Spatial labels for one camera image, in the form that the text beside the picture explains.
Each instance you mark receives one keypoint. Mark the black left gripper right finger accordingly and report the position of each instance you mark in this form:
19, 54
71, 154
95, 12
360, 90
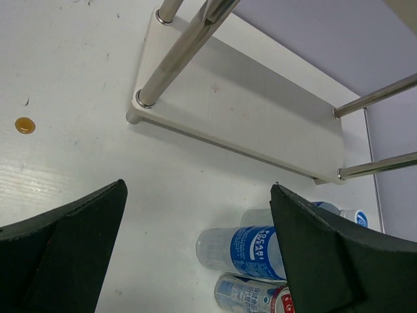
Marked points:
335, 265

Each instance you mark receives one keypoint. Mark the amber liquid drop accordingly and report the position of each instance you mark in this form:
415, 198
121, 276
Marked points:
25, 125

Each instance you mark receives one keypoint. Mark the silver blue can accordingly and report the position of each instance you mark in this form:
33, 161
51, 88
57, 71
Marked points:
239, 294

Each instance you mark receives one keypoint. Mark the Pocari Sweat bottle front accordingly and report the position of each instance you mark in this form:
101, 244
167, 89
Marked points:
251, 251

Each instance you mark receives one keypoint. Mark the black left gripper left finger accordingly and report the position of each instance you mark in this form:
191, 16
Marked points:
57, 261

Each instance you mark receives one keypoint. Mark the white two-tier shelf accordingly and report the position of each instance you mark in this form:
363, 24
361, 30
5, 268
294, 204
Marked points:
289, 116

